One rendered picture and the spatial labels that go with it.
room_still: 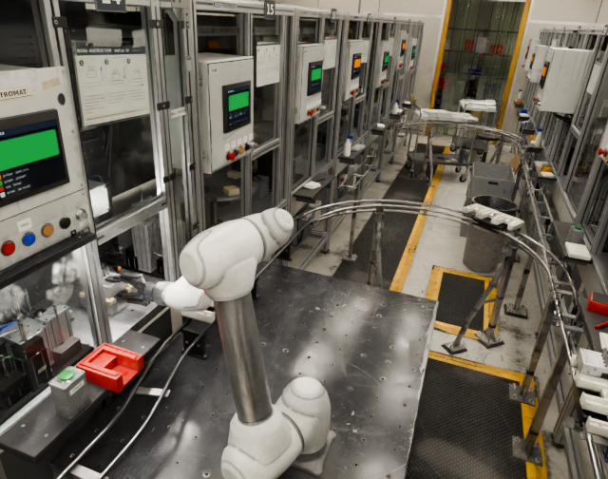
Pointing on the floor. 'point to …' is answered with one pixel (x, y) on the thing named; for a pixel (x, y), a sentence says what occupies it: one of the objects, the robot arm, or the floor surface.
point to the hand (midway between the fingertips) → (115, 285)
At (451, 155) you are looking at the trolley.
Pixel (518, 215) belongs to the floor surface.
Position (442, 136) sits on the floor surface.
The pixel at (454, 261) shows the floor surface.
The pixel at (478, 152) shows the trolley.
